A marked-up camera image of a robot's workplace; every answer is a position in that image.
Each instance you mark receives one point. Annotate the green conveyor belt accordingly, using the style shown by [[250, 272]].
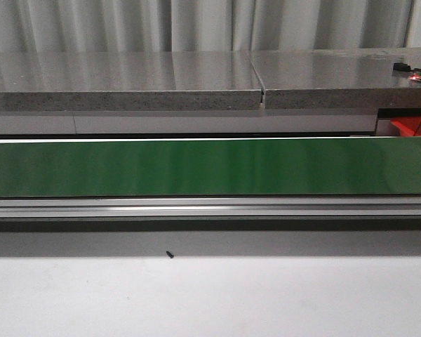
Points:
[[211, 167]]

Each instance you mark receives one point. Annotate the small sensor circuit board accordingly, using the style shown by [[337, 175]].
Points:
[[415, 73]]

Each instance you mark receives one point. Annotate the grey stone countertop slab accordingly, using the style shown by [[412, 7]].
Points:
[[223, 81]]

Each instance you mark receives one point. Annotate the white pleated curtain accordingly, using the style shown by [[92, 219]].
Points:
[[118, 26]]

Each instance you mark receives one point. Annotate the red plastic tray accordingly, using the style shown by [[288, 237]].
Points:
[[407, 126]]

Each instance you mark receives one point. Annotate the aluminium conveyor frame rail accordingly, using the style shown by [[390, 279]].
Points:
[[294, 207]]

